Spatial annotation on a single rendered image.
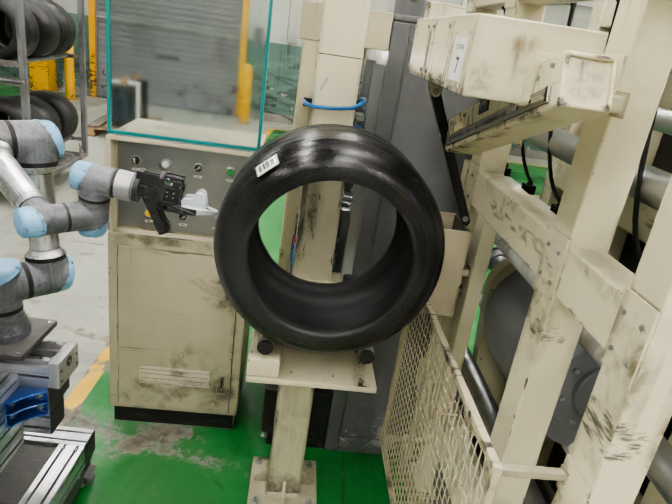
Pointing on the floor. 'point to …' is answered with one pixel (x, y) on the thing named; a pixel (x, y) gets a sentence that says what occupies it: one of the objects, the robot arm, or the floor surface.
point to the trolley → (20, 37)
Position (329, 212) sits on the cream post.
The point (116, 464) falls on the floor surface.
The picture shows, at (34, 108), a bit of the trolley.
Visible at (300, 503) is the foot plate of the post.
